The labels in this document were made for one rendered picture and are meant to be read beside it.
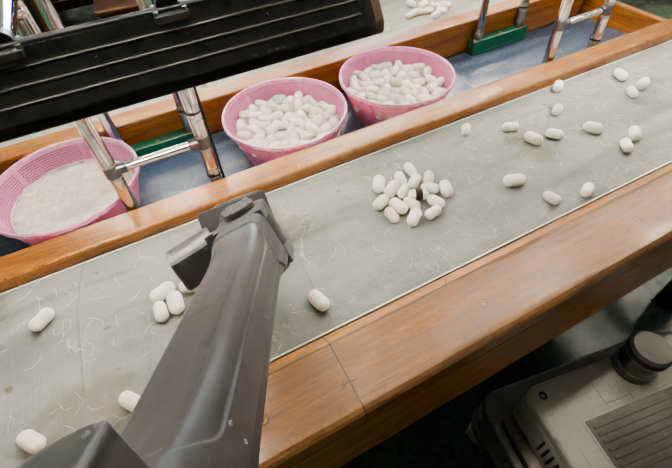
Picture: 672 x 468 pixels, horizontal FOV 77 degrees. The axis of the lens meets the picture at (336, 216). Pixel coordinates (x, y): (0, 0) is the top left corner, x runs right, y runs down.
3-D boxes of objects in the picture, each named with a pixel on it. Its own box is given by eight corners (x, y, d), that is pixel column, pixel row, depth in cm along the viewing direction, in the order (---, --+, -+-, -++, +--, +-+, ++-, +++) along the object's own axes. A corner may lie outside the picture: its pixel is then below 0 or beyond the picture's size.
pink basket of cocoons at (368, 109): (472, 119, 100) (480, 82, 93) (375, 156, 92) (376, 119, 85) (409, 70, 116) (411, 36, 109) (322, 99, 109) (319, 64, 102)
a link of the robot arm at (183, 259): (295, 264, 47) (254, 200, 45) (205, 327, 44) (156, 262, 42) (272, 245, 58) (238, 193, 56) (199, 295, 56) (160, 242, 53)
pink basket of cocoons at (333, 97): (372, 138, 97) (373, 102, 90) (289, 203, 84) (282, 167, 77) (291, 99, 109) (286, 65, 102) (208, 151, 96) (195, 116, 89)
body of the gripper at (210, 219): (195, 214, 61) (197, 217, 54) (261, 189, 64) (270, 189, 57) (213, 254, 62) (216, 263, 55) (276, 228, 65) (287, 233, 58)
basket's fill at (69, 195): (154, 229, 80) (142, 208, 76) (24, 277, 74) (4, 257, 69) (134, 162, 94) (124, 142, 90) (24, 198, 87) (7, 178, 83)
